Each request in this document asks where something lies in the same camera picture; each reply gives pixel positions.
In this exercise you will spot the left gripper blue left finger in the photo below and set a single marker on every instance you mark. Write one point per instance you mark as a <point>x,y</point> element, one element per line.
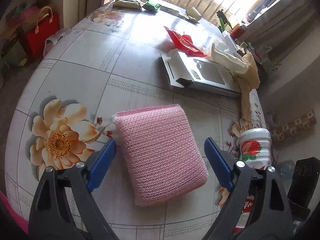
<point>98,164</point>

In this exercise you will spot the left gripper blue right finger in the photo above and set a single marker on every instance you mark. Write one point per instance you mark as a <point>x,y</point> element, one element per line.
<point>221,163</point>

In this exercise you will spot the strawberry milk bottle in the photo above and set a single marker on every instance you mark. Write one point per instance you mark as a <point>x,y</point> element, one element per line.
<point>255,150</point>

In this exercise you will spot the pink bubble wrap package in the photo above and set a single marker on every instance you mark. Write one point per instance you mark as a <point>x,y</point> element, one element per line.
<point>161,154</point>

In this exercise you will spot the tan paper bag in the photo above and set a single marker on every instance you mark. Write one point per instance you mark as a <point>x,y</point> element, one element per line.
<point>247,82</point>

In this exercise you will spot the white cardboard box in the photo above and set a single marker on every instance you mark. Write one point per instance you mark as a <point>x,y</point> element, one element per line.
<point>199,73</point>

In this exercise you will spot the red plastic wrapper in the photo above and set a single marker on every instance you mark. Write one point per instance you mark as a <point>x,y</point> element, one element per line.
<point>184,44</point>

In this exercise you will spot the floral tablecloth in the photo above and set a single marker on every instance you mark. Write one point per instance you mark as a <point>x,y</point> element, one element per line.
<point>111,66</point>

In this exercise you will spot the red thermos bottle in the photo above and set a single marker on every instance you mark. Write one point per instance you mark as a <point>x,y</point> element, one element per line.
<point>237,31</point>

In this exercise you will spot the white paper cup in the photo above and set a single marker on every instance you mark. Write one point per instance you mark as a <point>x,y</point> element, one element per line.
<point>193,13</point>

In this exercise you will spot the red gift bag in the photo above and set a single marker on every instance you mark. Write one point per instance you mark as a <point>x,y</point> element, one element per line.
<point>47,23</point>

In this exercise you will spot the small green packet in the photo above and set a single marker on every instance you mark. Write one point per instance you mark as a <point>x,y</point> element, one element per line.
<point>151,6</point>

